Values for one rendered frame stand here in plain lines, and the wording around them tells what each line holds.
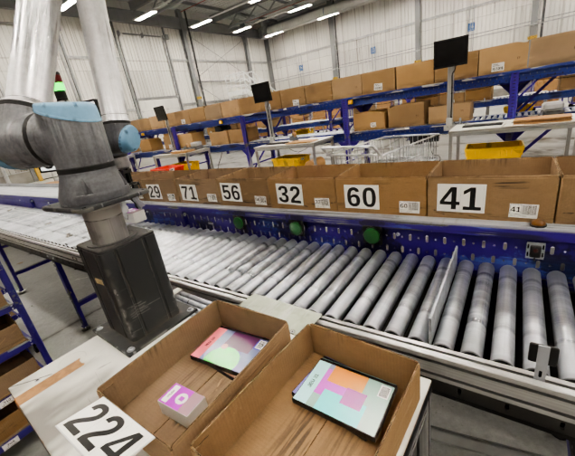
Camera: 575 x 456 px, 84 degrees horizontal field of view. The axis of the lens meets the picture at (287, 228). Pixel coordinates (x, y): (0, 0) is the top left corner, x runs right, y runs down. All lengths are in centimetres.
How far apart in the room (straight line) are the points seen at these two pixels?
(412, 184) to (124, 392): 117
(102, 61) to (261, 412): 114
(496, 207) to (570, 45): 459
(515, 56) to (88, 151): 544
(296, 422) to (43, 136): 94
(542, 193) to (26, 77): 162
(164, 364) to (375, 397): 56
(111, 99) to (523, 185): 141
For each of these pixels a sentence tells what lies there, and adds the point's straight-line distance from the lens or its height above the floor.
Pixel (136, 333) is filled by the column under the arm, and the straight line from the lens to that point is 116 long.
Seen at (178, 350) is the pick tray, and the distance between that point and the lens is 101.
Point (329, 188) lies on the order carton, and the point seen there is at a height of 100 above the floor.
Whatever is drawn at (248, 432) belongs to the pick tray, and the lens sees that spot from 79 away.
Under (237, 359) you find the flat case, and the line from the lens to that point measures 91.
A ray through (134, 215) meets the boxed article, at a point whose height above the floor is 105.
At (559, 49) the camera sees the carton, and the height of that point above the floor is 154.
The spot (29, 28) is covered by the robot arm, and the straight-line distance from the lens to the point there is 133.
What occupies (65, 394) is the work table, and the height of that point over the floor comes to 75.
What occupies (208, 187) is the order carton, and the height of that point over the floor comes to 100.
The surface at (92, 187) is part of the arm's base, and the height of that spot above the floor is 125.
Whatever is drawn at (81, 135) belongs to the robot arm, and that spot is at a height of 139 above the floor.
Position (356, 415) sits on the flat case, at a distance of 75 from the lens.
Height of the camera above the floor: 137
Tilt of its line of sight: 20 degrees down
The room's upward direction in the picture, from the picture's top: 9 degrees counter-clockwise
